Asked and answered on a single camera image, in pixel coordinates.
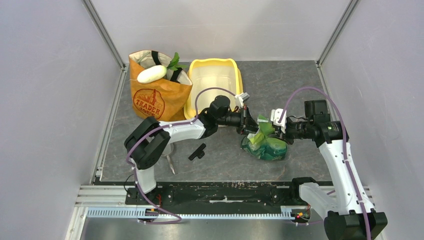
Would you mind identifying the metal scoop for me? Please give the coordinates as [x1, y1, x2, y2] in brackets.
[161, 143, 176, 175]

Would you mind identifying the orange paper grocery bag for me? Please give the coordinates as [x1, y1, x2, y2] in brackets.
[128, 50, 193, 122]

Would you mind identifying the slotted cable duct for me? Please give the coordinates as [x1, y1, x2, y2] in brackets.
[86, 206, 297, 221]

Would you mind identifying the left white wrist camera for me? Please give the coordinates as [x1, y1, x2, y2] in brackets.
[234, 92, 250, 106]

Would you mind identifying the green litter bag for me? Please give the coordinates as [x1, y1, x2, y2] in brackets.
[240, 114, 288, 161]

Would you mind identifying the white daikon radish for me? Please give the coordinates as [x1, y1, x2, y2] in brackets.
[136, 65, 167, 84]

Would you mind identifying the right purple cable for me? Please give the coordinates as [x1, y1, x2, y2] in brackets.
[278, 86, 373, 240]

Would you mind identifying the purple cable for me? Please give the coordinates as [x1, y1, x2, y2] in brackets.
[125, 87, 241, 225]
[278, 86, 373, 240]

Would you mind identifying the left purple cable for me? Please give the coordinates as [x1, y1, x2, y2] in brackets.
[125, 87, 241, 225]

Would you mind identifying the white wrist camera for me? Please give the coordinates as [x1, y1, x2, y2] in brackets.
[234, 92, 250, 106]
[270, 108, 287, 134]

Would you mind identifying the yellow litter box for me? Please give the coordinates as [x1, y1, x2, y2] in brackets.
[183, 58, 244, 119]

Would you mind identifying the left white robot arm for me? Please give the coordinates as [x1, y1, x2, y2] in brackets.
[124, 95, 259, 204]

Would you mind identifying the black bag clip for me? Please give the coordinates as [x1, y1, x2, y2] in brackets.
[188, 143, 207, 161]

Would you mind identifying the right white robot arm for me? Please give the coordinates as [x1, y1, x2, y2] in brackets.
[270, 100, 388, 240]

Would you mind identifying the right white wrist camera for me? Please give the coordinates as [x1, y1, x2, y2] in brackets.
[270, 108, 287, 134]

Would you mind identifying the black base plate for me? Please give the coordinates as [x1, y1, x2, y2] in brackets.
[146, 181, 308, 215]

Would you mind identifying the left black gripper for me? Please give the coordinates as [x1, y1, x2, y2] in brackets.
[216, 105, 265, 136]

